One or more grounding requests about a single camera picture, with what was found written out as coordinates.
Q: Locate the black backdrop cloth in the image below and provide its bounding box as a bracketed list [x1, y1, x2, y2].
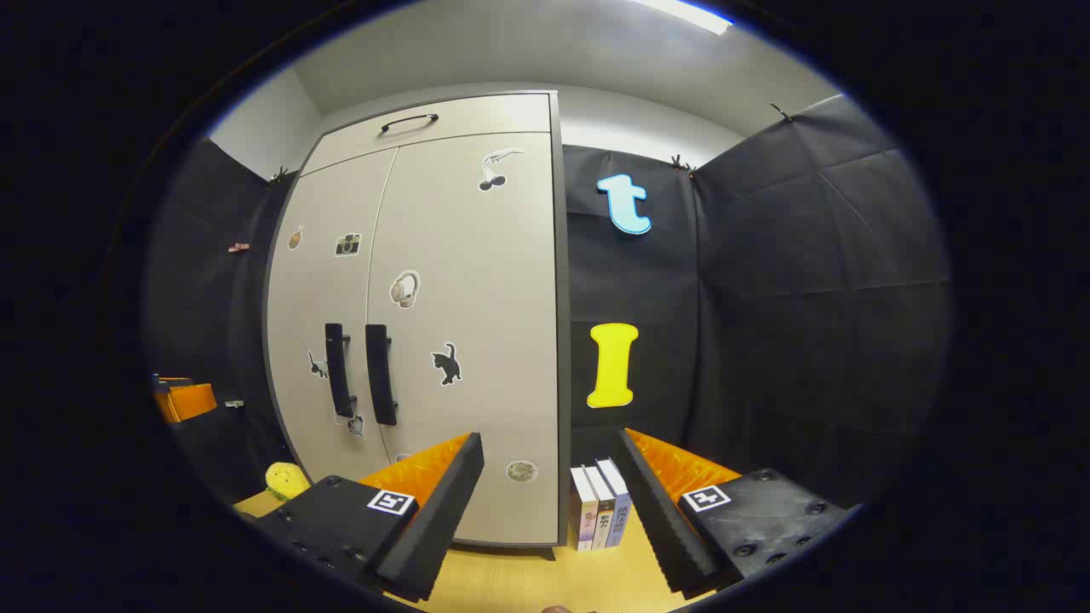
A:
[143, 94, 953, 546]

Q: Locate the grey double-door shoe cabinet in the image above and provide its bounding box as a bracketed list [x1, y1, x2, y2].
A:
[262, 89, 573, 561]

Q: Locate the cabinet door with headphone sticker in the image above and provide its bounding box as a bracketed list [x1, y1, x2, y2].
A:
[366, 132, 560, 546]

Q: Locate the black door handle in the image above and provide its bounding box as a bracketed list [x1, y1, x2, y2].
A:
[324, 322, 357, 420]
[365, 324, 399, 427]

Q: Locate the yellow plush toy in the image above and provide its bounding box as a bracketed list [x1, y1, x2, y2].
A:
[265, 461, 313, 501]

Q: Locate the cabinet door with camera sticker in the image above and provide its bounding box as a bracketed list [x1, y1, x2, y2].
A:
[266, 146, 399, 484]

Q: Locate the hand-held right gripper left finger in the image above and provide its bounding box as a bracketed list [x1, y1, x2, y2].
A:
[254, 432, 485, 604]

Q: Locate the ceiling light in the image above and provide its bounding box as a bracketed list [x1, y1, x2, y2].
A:
[630, 0, 735, 37]

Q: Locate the grey cabinet drawer front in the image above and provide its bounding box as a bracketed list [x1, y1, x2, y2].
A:
[300, 92, 553, 177]

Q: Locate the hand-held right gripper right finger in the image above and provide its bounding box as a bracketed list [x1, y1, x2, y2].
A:
[615, 427, 855, 599]

